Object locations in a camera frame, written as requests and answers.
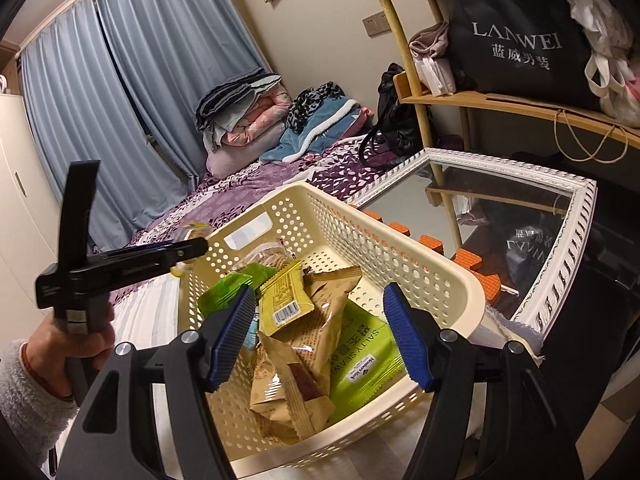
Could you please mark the pink cloth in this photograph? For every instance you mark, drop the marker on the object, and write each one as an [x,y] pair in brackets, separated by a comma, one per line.
[430,40]

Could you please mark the person's left forearm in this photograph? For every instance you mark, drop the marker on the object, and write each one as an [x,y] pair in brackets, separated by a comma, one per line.
[25,410]

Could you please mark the purple floral bedsheet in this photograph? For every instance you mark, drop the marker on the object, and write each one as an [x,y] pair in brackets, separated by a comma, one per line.
[240,190]

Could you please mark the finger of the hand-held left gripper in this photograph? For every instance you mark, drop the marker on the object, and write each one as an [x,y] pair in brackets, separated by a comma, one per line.
[140,260]
[80,210]

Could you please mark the cream perforated plastic basket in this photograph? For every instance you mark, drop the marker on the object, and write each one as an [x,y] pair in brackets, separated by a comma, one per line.
[350,240]

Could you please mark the orange foam puzzle mat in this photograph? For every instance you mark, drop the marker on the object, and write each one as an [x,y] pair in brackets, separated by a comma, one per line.
[432,246]

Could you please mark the striped bed cover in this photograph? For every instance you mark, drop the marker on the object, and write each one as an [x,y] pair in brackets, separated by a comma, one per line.
[160,310]

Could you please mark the small green snack packet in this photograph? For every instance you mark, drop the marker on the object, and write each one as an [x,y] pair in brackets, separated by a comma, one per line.
[225,290]

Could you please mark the person's left hand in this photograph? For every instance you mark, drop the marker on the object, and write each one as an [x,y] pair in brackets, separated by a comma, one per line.
[55,355]

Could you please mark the white folded bag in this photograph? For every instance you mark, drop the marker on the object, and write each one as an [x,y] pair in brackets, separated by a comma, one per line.
[435,74]

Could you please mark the white plastic bag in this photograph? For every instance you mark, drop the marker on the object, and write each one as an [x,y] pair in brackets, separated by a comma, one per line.
[595,5]

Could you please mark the black shopping bag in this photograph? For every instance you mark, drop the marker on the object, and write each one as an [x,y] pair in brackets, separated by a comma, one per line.
[520,10]

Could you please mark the white wardrobe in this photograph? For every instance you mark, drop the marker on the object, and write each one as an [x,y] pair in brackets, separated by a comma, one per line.
[20,210]

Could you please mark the pale green folded sheet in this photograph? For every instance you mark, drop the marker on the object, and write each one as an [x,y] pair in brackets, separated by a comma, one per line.
[217,132]

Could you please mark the mauve folded quilt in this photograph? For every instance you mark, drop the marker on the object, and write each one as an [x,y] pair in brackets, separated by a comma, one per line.
[240,155]

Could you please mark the brown snack packet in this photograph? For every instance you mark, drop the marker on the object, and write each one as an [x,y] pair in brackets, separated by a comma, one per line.
[280,405]
[332,285]
[312,345]

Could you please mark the white tote bag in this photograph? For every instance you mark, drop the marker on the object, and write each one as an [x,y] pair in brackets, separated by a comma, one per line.
[620,90]

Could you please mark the leopard print cloth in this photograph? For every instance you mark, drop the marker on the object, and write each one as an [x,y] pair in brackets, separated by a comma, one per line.
[315,102]

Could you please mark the wooden shelf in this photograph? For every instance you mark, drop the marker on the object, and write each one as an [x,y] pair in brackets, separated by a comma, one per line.
[500,101]

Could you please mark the large yellow biscuit packet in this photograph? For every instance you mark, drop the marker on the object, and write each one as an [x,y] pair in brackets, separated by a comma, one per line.
[285,300]

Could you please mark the black backpack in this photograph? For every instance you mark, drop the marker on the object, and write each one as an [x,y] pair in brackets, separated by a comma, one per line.
[395,120]

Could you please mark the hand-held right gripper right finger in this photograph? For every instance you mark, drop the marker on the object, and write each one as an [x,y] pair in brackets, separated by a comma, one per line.
[406,335]

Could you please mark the grey folded blanket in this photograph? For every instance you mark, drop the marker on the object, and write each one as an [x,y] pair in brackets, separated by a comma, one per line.
[225,97]

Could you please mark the white wall socket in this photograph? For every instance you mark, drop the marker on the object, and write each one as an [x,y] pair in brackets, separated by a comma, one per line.
[383,22]
[369,25]

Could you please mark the grey cloth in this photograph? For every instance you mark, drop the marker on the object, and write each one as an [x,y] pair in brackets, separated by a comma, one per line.
[515,330]

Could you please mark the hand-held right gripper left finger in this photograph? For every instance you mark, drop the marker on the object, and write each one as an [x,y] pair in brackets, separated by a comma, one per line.
[232,335]

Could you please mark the blue grey curtain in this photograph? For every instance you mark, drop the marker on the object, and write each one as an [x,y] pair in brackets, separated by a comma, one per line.
[60,110]

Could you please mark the stack of folded blankets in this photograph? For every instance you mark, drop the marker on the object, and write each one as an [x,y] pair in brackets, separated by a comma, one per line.
[175,60]

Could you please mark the blue fleece blanket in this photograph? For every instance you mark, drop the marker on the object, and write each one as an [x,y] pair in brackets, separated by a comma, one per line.
[320,132]

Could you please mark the lime green seaweed packet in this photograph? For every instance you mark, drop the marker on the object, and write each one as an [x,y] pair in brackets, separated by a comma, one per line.
[365,360]

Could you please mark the white framed mirror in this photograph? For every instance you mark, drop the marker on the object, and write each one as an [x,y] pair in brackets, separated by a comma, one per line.
[555,260]

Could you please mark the pink floral folded quilt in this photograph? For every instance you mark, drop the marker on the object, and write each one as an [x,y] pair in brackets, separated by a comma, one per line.
[260,115]

